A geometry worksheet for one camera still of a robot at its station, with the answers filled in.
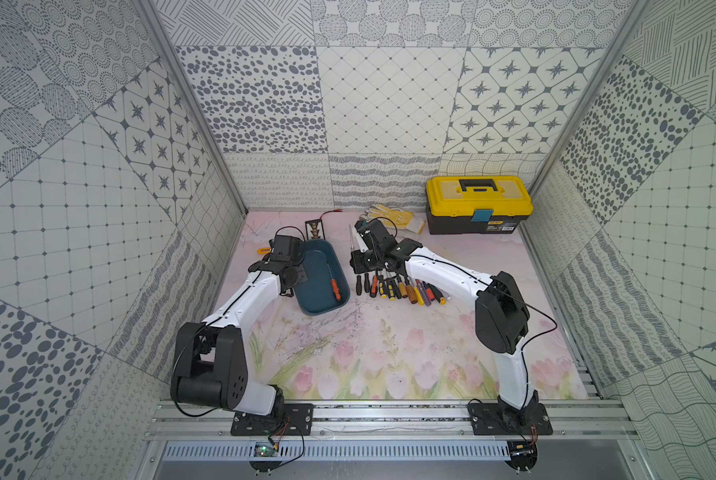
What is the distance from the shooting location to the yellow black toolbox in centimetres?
103

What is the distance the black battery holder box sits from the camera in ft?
3.71

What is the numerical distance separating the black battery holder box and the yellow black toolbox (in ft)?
1.39
